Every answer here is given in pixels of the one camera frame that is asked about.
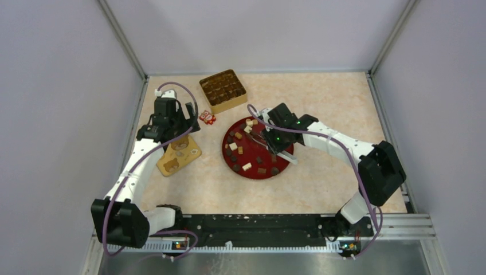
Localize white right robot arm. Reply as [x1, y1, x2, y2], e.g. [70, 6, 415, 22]
[248, 103, 407, 236]

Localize gold bear tin lid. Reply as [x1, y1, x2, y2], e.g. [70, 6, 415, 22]
[156, 135, 202, 177]

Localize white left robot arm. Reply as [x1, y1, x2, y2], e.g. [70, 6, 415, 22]
[91, 96, 199, 248]

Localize red owl toy block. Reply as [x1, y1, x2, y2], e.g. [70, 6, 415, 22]
[199, 110, 216, 125]

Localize gold chocolate box tin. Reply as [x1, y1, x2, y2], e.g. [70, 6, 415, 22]
[199, 69, 248, 114]

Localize red round tray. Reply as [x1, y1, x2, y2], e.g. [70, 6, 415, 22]
[221, 116, 290, 180]

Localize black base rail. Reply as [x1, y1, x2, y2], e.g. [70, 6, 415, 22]
[166, 214, 374, 248]

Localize silver metal tongs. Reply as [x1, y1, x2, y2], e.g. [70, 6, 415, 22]
[246, 133, 299, 165]

